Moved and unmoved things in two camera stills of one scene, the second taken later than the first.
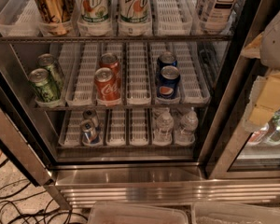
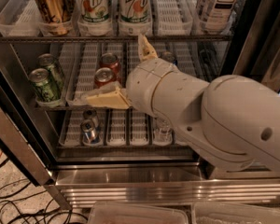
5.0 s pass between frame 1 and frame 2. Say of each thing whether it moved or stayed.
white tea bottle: stayed
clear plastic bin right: stayed
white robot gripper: moved
